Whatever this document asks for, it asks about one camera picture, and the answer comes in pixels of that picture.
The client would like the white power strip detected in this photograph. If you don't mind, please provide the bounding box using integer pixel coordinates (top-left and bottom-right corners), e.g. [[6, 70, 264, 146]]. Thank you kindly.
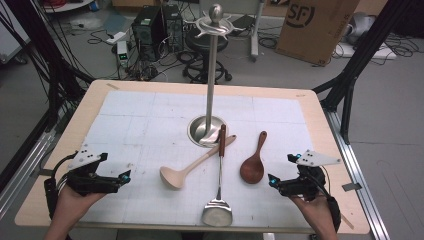
[[105, 31, 128, 45]]

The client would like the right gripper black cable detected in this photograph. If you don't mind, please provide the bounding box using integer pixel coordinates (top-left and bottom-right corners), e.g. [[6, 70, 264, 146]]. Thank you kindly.
[[311, 165, 343, 233]]

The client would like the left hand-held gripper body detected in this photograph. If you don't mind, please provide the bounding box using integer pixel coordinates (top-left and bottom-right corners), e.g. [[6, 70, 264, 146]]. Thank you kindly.
[[64, 143, 121, 197]]

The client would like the black metal frame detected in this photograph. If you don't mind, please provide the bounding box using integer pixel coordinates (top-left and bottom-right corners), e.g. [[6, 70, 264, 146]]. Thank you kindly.
[[313, 0, 413, 146]]

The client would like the thin wooden stick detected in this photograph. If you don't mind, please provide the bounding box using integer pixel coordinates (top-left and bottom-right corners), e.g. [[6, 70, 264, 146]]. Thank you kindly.
[[339, 213, 355, 230]]

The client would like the aluminium rail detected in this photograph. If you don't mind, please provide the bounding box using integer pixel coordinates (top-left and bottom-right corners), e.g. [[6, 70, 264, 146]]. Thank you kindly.
[[324, 108, 391, 240], [0, 129, 58, 218]]

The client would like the white grid mat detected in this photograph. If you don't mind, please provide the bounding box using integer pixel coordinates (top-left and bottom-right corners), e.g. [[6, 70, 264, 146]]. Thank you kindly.
[[68, 89, 338, 230]]

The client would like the black frame with cables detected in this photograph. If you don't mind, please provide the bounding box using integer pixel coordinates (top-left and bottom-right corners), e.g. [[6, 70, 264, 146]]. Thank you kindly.
[[0, 0, 96, 134]]

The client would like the metal spatula with brown handle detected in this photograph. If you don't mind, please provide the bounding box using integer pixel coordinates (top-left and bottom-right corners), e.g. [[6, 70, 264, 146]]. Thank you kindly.
[[201, 123, 234, 228]]

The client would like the cardboard box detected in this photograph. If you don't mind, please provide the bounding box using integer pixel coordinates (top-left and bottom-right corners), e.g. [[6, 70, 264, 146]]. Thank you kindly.
[[275, 0, 361, 67]]

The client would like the slim black computer tower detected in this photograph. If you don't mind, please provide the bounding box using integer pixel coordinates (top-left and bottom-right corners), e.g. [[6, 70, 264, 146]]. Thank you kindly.
[[162, 3, 185, 54]]

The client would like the grey white machine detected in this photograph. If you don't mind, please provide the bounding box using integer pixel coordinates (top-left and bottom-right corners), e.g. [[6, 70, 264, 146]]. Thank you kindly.
[[344, 12, 376, 46]]

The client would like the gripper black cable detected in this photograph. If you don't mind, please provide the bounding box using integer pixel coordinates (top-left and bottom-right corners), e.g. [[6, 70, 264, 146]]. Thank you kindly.
[[311, 165, 343, 233], [44, 151, 78, 221]]

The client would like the small device with green display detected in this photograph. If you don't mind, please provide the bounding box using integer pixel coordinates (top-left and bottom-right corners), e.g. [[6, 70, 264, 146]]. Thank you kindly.
[[116, 40, 129, 68]]

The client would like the large black computer tower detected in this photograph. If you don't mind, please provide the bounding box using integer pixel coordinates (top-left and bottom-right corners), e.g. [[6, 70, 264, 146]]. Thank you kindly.
[[131, 5, 168, 63]]

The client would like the grey tape piece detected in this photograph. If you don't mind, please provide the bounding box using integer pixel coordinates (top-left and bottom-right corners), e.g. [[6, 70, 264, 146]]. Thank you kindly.
[[341, 182, 363, 193], [31, 168, 55, 178]]

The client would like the person's right hand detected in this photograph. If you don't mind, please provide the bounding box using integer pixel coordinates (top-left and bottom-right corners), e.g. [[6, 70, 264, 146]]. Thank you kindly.
[[289, 195, 336, 231]]

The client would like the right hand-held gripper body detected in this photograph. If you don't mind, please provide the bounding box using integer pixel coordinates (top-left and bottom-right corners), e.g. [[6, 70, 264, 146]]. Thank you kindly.
[[279, 149, 343, 203]]

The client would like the person's left hand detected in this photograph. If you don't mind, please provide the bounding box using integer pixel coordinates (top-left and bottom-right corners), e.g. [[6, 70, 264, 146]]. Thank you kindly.
[[49, 184, 108, 231]]

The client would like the beige ladle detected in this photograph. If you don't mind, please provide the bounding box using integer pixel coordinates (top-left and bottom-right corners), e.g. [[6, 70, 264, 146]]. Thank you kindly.
[[159, 134, 238, 191]]

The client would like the white stand post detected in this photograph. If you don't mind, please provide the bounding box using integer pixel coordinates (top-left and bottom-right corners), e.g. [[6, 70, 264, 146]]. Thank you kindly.
[[249, 0, 268, 63]]

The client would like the dark wooden spoon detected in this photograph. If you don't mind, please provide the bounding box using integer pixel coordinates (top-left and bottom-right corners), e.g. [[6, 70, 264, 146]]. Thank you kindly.
[[239, 130, 268, 185]]

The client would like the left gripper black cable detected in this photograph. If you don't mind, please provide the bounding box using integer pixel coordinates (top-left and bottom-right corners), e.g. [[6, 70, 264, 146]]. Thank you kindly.
[[44, 151, 78, 221]]

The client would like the metal utensil stand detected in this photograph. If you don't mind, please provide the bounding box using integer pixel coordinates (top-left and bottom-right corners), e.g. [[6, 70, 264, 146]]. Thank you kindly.
[[184, 3, 246, 149]]

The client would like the black rolling stool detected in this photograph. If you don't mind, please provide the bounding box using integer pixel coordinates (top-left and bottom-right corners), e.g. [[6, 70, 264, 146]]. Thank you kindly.
[[182, 28, 233, 84]]

